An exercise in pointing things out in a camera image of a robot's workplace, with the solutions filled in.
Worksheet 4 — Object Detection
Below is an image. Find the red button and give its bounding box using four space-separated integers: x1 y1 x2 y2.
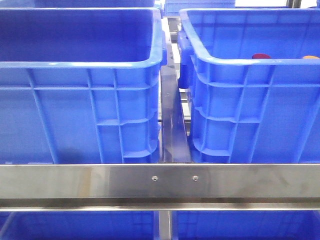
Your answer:
251 53 271 59

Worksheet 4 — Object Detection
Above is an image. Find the yellow button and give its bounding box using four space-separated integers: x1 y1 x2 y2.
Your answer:
302 55 320 60

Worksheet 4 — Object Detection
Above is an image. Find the steel centre divider bar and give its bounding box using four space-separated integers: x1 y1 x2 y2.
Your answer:
160 65 192 164

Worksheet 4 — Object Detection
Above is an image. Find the large blue crate left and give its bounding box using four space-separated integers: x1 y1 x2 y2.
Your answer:
0 8 166 165

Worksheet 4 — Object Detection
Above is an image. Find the large blue crate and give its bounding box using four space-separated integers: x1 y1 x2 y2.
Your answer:
0 8 166 165
177 8 320 164

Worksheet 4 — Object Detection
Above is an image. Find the large blue crate right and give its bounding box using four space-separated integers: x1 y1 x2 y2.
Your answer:
177 8 320 164

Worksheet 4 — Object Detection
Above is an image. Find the blue crate lower right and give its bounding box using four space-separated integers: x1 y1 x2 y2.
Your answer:
173 210 320 240

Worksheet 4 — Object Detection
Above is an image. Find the blue crate rear right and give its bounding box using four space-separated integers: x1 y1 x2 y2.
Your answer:
164 0 236 17

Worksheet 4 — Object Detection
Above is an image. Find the blue crate lower left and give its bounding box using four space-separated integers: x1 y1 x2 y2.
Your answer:
0 211 160 240

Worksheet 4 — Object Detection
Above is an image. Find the blue crate rear left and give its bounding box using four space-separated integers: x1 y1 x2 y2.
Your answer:
0 0 163 9

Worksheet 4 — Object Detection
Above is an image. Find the left rail screw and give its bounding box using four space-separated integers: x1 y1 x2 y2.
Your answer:
151 175 159 182

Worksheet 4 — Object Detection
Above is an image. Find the rail screw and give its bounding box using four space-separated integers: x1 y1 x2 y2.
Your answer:
151 175 159 182
192 175 199 182

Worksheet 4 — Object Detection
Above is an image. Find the steel front shelf rail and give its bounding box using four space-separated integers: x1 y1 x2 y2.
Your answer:
0 163 320 212

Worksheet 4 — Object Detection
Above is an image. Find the right rail screw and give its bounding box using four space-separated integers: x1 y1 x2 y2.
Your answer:
192 175 199 182

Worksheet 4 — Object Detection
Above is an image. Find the steel lower vertical post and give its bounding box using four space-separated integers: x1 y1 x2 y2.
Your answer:
158 210 172 240

